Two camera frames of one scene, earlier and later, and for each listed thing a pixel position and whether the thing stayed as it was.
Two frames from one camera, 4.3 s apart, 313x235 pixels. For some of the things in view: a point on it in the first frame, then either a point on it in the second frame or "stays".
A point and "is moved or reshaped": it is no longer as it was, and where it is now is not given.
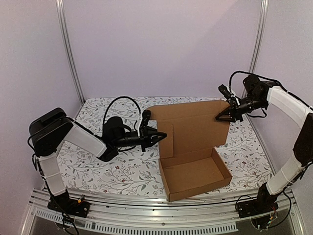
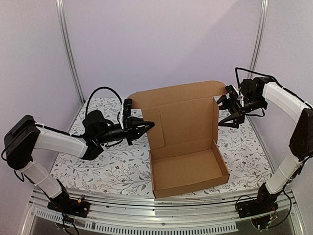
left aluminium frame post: [60, 8] stays
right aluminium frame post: [258, 35] stays
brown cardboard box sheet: [188, 163] is moved or reshaped
